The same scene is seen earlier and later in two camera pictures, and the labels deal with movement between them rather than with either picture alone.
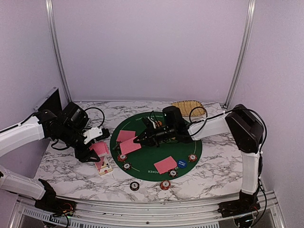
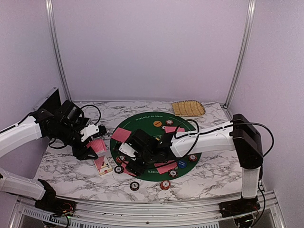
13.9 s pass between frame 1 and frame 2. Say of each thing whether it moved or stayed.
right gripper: moved
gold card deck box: stayed
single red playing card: moved
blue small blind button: stayed
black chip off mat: stayed
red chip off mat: stayed
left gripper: stayed
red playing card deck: moved
